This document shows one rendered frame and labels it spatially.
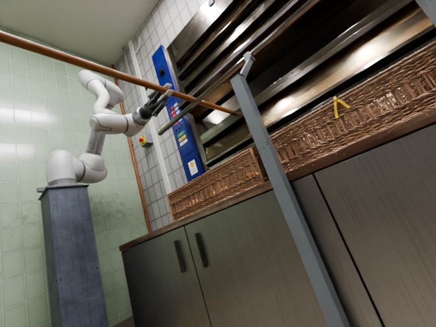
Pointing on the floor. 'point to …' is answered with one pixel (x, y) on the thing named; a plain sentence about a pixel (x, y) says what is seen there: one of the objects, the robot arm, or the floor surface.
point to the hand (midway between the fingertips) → (166, 91)
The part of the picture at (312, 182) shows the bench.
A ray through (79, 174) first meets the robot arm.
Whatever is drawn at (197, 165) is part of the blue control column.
